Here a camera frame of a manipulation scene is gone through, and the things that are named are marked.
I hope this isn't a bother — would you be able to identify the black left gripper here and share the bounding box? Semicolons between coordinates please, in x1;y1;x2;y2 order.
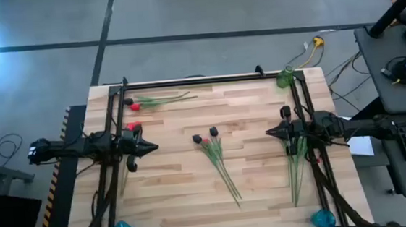
117;126;161;174

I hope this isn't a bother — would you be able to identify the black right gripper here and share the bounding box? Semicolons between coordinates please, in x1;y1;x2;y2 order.
263;103;310;158

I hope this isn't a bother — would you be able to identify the black artificial tulip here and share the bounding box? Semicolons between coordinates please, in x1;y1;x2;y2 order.
192;132;242;212
208;124;243;203
122;90;192;107

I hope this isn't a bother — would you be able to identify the green glass vase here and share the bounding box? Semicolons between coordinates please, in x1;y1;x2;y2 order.
274;65;296;90

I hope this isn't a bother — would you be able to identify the white paper sheet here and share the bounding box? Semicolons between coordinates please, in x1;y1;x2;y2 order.
346;134;376;159

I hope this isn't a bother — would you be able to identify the black monitor stand base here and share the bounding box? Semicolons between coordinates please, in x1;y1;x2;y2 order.
379;56;406;87

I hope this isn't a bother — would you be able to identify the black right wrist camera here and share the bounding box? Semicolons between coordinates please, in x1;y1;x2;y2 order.
287;120;306;140

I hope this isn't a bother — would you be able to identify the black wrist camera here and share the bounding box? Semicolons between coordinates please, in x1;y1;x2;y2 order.
287;120;306;140
119;132;138;152

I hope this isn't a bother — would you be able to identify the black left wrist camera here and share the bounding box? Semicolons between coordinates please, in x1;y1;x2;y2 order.
119;132;138;152

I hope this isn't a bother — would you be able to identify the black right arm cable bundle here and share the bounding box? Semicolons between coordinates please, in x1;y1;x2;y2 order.
307;143;375;227

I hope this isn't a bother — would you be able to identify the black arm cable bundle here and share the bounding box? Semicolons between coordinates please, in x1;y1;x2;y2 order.
63;159;125;227
307;143;375;227

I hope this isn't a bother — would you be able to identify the black hazard-striped base plate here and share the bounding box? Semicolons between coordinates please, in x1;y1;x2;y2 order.
24;104;96;227

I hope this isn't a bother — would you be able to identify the black aluminium frame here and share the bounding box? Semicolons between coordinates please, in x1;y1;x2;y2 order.
78;59;347;227

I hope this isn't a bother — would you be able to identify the black left arm cable bundle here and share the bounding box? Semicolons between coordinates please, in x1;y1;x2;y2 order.
63;159;125;227

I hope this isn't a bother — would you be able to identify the yellow plug with cable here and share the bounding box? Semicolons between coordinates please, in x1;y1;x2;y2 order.
295;35;327;70

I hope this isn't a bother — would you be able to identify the black floor cable loop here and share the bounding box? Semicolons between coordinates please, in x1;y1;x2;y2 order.
0;132;25;168

